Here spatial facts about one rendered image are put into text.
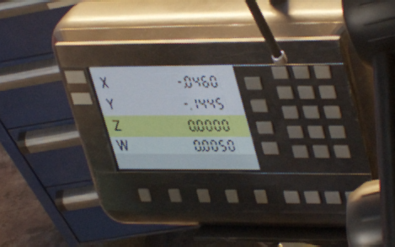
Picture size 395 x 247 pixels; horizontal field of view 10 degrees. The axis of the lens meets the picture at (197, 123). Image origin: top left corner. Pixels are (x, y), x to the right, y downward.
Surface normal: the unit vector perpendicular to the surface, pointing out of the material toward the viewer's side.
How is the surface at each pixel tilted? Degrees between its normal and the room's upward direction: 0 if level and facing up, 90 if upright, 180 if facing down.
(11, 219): 0
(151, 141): 70
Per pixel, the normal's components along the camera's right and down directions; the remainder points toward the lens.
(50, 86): -0.11, 0.76
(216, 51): -0.39, 0.51
